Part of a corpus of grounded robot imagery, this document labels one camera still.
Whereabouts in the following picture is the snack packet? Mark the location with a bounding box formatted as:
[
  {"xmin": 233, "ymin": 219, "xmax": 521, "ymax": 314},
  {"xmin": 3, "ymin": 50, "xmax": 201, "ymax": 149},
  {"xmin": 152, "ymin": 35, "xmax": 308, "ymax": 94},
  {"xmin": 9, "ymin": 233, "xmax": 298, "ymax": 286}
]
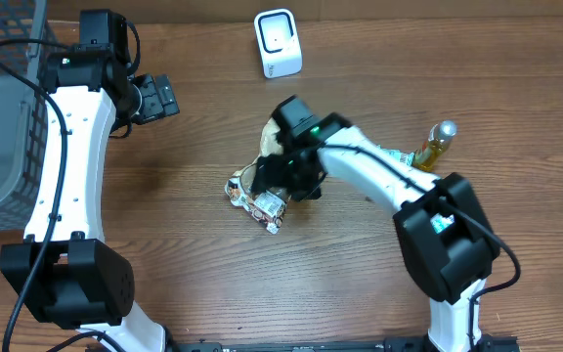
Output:
[{"xmin": 224, "ymin": 118, "xmax": 289, "ymax": 235}]

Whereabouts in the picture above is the teal tissue pack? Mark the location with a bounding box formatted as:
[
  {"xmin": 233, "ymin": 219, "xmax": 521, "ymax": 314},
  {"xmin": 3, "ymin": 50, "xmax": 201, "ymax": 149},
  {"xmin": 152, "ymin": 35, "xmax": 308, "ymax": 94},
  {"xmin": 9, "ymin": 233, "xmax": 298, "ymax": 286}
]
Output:
[
  {"xmin": 430, "ymin": 214, "xmax": 455, "ymax": 234},
  {"xmin": 382, "ymin": 149, "xmax": 414, "ymax": 166}
]

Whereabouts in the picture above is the yellow liquid bottle silver cap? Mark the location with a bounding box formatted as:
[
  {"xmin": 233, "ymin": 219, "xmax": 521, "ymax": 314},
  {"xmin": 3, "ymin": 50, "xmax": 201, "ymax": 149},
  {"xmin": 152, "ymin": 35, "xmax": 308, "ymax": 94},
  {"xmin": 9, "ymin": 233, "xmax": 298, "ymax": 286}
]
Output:
[{"xmin": 412, "ymin": 120, "xmax": 457, "ymax": 172}]

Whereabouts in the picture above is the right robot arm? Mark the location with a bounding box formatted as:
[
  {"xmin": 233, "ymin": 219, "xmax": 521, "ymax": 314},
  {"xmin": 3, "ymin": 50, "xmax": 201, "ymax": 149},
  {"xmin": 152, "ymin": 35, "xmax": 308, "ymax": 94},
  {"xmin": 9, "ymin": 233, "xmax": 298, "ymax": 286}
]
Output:
[{"xmin": 252, "ymin": 96, "xmax": 499, "ymax": 351}]

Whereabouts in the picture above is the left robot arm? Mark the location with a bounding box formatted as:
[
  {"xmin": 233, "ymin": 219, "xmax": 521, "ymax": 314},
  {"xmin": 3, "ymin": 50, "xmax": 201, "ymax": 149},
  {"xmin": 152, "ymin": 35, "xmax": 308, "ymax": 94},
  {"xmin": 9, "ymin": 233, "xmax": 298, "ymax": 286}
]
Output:
[{"xmin": 0, "ymin": 9, "xmax": 179, "ymax": 351}]

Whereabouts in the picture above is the white barcode scanner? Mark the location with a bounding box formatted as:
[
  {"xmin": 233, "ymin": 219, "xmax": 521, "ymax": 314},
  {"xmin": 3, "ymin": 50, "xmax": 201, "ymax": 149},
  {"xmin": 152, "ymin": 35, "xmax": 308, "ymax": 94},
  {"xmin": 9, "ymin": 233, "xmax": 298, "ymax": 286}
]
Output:
[{"xmin": 253, "ymin": 8, "xmax": 303, "ymax": 79}]

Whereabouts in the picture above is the grey plastic shopping basket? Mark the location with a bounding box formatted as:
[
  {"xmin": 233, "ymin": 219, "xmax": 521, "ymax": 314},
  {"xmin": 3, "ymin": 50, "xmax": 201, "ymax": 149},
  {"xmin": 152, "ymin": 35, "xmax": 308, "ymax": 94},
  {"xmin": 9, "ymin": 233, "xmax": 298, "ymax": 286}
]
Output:
[{"xmin": 0, "ymin": 0, "xmax": 55, "ymax": 231}]

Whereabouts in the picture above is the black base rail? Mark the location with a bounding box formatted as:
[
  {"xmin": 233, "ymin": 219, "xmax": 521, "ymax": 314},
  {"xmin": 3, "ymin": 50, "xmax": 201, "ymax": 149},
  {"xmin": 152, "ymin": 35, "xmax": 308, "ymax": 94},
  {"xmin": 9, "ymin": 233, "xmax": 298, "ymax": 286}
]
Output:
[{"xmin": 163, "ymin": 336, "xmax": 522, "ymax": 352}]

